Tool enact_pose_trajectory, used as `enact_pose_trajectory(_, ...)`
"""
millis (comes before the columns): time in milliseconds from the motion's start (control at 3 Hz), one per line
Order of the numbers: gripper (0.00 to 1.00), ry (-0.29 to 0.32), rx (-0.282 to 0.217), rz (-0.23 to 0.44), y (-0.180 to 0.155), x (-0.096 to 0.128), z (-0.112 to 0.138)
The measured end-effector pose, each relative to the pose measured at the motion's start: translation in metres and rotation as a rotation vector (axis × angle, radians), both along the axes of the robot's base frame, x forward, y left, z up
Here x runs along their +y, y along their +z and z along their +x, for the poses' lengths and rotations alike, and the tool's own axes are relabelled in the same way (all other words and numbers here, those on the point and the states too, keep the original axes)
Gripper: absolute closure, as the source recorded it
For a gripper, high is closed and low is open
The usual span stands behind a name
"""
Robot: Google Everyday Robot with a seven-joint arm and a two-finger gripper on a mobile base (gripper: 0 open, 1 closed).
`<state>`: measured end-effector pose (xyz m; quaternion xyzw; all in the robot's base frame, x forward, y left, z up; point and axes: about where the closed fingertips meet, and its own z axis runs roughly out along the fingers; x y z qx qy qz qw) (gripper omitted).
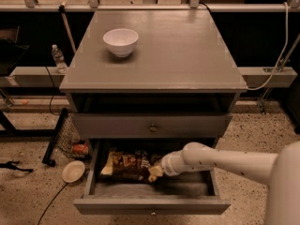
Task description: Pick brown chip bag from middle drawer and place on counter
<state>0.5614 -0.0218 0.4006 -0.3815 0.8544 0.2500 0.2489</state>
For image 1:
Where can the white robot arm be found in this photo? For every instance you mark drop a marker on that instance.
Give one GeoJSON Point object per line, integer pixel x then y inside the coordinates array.
{"type": "Point", "coordinates": [280, 172]}

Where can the grey wooden drawer cabinet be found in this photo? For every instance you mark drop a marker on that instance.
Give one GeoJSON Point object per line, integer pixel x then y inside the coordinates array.
{"type": "Point", "coordinates": [180, 66]}

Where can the clear plastic water bottle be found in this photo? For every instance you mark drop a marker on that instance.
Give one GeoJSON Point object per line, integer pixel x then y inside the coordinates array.
{"type": "Point", "coordinates": [59, 59]}

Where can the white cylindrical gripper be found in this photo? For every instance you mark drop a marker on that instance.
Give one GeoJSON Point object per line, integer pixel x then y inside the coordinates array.
{"type": "Point", "coordinates": [170, 166]}

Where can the brass top drawer knob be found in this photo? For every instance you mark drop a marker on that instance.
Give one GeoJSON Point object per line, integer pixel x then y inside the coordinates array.
{"type": "Point", "coordinates": [153, 128]}

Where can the white ceramic bowl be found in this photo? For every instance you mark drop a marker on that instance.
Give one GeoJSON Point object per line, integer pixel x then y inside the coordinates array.
{"type": "Point", "coordinates": [121, 42]}

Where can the brown chip bag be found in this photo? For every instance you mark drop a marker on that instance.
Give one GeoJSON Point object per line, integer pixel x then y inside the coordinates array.
{"type": "Point", "coordinates": [133, 165]}

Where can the beige plate on floor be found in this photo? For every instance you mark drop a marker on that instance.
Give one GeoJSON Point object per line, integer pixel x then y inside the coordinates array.
{"type": "Point", "coordinates": [73, 171]}

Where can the black mesh basket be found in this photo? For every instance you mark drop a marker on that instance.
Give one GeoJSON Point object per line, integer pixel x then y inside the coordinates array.
{"type": "Point", "coordinates": [68, 135]}

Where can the orange can on floor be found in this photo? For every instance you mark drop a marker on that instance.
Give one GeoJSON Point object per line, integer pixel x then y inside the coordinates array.
{"type": "Point", "coordinates": [79, 149]}

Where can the black clamp on floor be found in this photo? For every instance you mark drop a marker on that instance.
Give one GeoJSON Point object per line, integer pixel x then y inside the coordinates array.
{"type": "Point", "coordinates": [13, 165]}

